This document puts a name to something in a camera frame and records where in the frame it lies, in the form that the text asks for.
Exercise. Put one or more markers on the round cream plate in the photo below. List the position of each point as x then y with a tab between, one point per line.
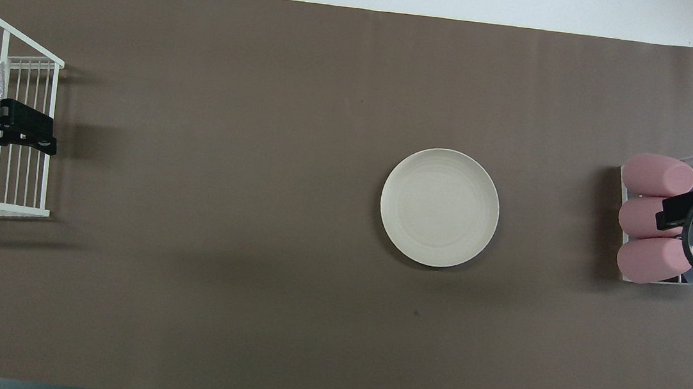
440	207

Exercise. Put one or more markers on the pink plastic cup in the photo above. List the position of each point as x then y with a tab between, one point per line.
640	218
652	260
654	175

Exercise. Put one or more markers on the brown table mat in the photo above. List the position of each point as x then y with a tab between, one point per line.
254	210

